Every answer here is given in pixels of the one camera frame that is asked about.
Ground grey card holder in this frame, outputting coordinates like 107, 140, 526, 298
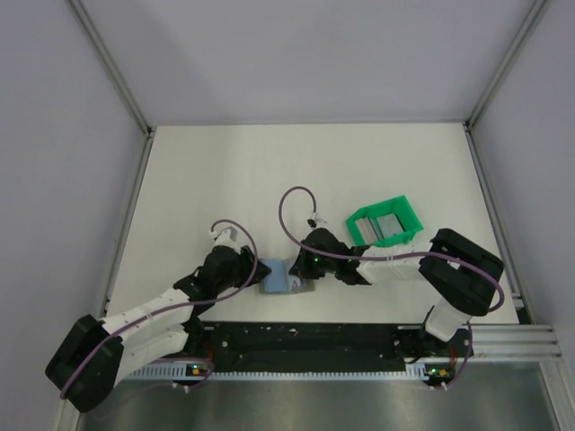
260, 257, 314, 295

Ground silver VIP card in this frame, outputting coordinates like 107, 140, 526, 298
376, 214, 404, 239

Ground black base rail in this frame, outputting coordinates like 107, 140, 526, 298
180, 319, 469, 374

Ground green plastic bin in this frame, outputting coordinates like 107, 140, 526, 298
345, 196, 423, 247

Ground white slotted cable duct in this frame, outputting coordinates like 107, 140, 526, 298
124, 362, 447, 383

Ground left aluminium frame post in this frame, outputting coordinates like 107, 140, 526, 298
66, 0, 156, 136

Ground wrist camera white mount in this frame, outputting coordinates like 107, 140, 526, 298
306, 212, 327, 229
209, 226, 240, 251

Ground aluminium frame post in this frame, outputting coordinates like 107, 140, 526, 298
66, 0, 156, 136
464, 0, 553, 131

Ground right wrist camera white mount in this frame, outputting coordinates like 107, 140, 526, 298
306, 212, 327, 229

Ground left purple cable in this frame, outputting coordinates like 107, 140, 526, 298
59, 218, 258, 399

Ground stack of white cards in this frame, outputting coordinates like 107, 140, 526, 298
355, 218, 381, 244

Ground right aluminium frame post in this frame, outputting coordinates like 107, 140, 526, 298
464, 0, 553, 131

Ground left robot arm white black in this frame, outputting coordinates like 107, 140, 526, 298
45, 246, 272, 413

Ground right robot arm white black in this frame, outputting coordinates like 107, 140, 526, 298
288, 228, 504, 356

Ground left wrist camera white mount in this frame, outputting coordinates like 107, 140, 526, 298
209, 226, 240, 251

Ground white credit card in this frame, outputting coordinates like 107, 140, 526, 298
289, 277, 314, 294

